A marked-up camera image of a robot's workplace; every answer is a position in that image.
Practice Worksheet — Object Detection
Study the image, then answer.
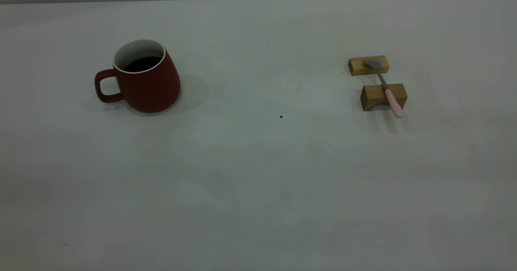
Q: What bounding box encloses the red ceramic mug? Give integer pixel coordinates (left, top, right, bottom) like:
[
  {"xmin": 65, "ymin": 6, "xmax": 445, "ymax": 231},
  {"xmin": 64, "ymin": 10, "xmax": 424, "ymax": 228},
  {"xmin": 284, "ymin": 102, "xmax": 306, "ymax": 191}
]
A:
[{"xmin": 95, "ymin": 39, "xmax": 181, "ymax": 113}]

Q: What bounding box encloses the flat wooden block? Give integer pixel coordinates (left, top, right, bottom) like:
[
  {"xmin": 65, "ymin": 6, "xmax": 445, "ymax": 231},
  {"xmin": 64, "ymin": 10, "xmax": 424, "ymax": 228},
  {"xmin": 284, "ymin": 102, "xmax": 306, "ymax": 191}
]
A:
[{"xmin": 349, "ymin": 55, "xmax": 389, "ymax": 76}]

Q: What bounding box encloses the arched wooden block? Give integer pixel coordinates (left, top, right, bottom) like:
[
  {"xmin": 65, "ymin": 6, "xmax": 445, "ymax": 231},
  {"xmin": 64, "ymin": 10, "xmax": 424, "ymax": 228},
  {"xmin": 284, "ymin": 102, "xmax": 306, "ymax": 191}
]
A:
[{"xmin": 360, "ymin": 84, "xmax": 408, "ymax": 111}]

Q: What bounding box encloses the pink handled metal spoon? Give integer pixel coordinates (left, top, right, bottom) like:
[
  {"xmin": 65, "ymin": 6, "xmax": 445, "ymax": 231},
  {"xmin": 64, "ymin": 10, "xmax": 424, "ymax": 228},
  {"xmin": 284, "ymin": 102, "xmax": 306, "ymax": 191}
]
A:
[{"xmin": 364, "ymin": 60, "xmax": 404, "ymax": 119}]

